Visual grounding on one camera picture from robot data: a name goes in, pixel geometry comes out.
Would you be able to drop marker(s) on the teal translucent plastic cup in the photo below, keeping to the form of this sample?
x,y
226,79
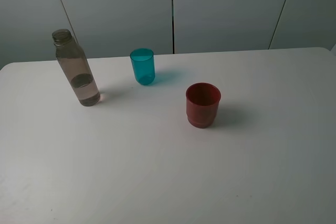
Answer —
x,y
143,65

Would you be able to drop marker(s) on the clear brown plastic bottle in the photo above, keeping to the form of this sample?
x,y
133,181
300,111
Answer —
x,y
74,64

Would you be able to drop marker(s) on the red plastic cup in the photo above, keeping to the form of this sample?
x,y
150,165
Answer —
x,y
202,101

